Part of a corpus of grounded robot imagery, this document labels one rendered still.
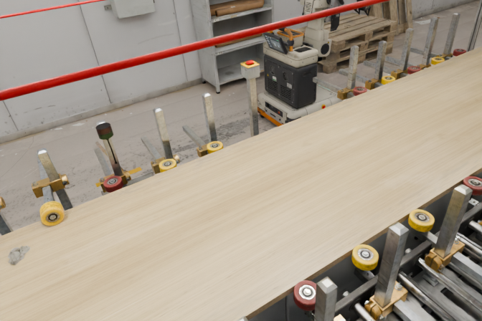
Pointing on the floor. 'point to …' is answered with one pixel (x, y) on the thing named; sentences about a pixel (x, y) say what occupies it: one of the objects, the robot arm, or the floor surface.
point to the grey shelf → (200, 8)
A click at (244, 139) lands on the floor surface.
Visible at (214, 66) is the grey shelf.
